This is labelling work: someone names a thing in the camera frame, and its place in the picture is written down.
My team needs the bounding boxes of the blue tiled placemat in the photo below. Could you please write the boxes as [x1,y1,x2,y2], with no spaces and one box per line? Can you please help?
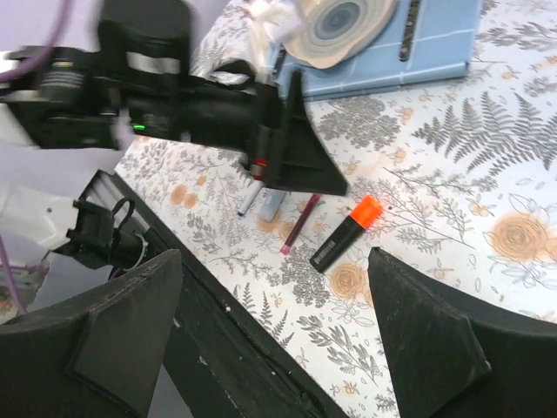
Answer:
[272,1,482,101]

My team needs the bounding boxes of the floral tablecloth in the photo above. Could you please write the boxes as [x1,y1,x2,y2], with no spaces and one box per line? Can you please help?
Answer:
[117,1,556,417]

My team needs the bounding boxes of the pink pen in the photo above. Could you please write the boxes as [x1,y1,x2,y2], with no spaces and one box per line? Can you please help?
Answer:
[280,193,321,255]

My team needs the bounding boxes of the orange highlighter cap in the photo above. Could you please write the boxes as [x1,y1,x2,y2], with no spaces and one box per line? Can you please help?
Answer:
[349,195,384,230]

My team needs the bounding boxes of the thin blue pen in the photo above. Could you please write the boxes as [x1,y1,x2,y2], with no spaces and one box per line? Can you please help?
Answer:
[237,181,263,217]

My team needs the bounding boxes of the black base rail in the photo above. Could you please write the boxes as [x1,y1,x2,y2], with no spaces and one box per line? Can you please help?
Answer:
[83,171,345,417]

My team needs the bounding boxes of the black handled knife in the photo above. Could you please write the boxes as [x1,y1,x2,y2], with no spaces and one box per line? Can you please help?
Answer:
[399,0,421,62]

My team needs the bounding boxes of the beige striped plate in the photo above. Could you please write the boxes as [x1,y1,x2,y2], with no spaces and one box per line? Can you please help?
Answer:
[285,0,398,70]

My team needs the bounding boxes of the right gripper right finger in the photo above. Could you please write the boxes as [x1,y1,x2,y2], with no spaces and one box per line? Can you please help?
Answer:
[368,247,556,417]

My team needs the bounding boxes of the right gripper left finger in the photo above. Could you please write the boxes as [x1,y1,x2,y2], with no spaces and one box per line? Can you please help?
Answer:
[1,250,183,417]

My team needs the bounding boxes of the orange black highlighter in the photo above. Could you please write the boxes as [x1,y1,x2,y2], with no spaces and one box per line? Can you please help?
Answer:
[309,216,365,273]

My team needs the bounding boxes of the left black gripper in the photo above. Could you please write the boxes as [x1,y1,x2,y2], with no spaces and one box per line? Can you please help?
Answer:
[178,60,348,196]

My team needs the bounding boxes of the light blue highlighter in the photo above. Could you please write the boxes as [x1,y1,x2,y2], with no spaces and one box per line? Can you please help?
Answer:
[258,190,287,222]

